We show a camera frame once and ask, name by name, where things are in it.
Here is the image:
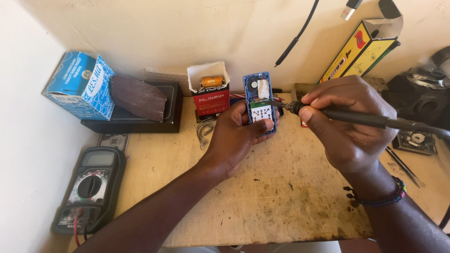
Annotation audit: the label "person's right hand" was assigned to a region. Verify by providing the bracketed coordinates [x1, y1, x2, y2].
[298, 75, 400, 177]

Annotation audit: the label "blue patterned carton box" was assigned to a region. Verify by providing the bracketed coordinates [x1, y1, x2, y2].
[42, 52, 116, 121]

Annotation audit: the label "metal tweezers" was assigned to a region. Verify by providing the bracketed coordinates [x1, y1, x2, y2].
[385, 146, 426, 188]

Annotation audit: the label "yellow long carton box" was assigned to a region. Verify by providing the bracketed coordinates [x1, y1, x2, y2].
[318, 16, 404, 85]

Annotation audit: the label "white cable plug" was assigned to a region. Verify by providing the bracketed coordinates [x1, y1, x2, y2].
[340, 0, 363, 21]

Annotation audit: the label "beaded wrist bracelet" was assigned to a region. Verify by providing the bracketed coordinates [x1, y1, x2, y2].
[343, 176, 408, 208]

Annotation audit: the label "person's left hand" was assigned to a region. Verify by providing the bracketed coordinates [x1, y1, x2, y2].
[201, 100, 282, 180]

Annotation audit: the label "red and white carton box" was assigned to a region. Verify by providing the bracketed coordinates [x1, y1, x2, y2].
[187, 61, 231, 122]

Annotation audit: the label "red multimeter lead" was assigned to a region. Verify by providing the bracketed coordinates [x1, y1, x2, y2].
[72, 209, 83, 247]

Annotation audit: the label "green circuit board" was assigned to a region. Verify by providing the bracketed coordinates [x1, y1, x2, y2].
[392, 130, 437, 156]

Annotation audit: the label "orange cylindrical battery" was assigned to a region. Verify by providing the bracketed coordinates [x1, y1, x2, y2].
[200, 75, 225, 88]

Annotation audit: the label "wooden block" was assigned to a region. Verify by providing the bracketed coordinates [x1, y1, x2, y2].
[291, 82, 321, 103]

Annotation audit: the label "black hanging cable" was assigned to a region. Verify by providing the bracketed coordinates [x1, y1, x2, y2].
[274, 0, 320, 67]

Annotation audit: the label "black soldering iron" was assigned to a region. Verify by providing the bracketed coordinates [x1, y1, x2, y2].
[268, 99, 450, 142]

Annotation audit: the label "black and silver machine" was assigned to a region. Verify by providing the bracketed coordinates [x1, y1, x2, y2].
[381, 46, 450, 124]

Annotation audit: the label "black digital multimeter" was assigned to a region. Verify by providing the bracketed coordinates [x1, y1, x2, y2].
[51, 146, 127, 235]

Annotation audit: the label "dark brown slab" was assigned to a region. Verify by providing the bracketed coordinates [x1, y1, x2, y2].
[111, 75, 168, 123]

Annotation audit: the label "black flat box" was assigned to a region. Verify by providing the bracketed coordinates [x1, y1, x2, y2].
[81, 82, 183, 134]

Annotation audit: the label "blue mobile phone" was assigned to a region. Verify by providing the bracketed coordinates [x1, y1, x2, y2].
[243, 72, 278, 136]

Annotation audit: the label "bent metal wire bundle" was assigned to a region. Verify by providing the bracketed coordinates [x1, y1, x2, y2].
[196, 118, 217, 151]

